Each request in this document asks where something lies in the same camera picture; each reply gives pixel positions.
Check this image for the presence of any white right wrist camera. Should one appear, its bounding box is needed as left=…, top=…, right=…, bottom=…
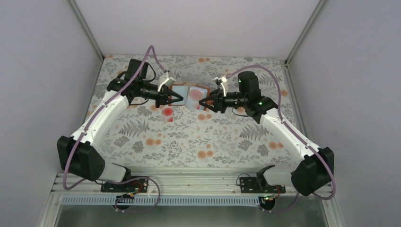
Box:
left=213, top=76, right=228, bottom=97

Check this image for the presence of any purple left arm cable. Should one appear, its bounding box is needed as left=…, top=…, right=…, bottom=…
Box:
left=62, top=45, right=168, bottom=214

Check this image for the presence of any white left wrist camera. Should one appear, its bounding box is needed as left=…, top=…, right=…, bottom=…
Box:
left=157, top=70, right=176, bottom=92

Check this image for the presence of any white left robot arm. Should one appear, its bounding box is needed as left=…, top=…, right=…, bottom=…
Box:
left=57, top=59, right=183, bottom=182

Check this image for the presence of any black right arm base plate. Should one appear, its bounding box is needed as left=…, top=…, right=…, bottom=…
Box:
left=236, top=176, right=286, bottom=194

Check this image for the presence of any blue slotted cable duct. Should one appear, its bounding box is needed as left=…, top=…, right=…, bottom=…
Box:
left=61, top=195, right=260, bottom=207

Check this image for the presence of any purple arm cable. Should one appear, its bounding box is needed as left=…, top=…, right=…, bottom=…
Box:
left=225, top=65, right=336, bottom=214
left=62, top=45, right=168, bottom=214

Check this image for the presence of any aluminium corner frame post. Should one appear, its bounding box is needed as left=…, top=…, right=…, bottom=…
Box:
left=284, top=0, right=326, bottom=68

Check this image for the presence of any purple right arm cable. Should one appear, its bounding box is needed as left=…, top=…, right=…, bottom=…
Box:
left=225, top=65, right=336, bottom=214

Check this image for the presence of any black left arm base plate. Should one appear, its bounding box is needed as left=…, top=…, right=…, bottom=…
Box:
left=100, top=178, right=149, bottom=193

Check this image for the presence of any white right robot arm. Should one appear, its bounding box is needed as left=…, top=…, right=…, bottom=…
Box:
left=199, top=71, right=334, bottom=196

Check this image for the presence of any left aluminium corner post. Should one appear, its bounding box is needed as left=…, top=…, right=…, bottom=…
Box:
left=67, top=0, right=105, bottom=62

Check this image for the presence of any brown leather card holder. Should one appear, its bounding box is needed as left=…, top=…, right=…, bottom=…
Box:
left=169, top=84, right=210, bottom=112

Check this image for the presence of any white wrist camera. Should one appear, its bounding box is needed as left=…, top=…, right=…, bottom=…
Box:
left=213, top=76, right=228, bottom=97
left=157, top=70, right=176, bottom=92

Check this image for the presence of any aluminium mounting rail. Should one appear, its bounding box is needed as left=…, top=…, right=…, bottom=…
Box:
left=52, top=166, right=333, bottom=196

